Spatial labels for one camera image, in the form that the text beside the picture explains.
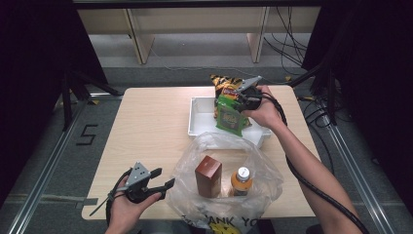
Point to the green snack packet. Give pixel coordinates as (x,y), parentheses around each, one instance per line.
(229,118)

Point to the person's right hand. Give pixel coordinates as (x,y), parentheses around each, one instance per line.
(268,112)

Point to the white plastic bin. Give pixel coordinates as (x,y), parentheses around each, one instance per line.
(203,120)

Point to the light wooden desk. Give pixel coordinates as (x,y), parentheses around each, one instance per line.
(142,42)

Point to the person's left hand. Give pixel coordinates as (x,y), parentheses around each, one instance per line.
(128,213)

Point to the black metal stand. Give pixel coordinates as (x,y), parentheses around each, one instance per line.
(67,104)
(331,97)

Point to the yellow black chip bag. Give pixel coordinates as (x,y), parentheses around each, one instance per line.
(224,84)

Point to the black curtain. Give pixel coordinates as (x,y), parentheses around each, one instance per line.
(35,81)
(373,81)

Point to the aluminium floor rail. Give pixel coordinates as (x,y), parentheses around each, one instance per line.
(363,188)
(39,185)

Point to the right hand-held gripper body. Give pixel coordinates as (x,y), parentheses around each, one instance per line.
(251,99)

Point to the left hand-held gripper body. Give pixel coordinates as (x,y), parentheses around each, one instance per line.
(138,182)

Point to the orange juice bottle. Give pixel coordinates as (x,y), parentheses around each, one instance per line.
(241,183)

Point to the clear plastic bag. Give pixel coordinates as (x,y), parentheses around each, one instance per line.
(185,195)

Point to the brown carton box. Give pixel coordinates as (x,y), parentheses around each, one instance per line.
(207,180)

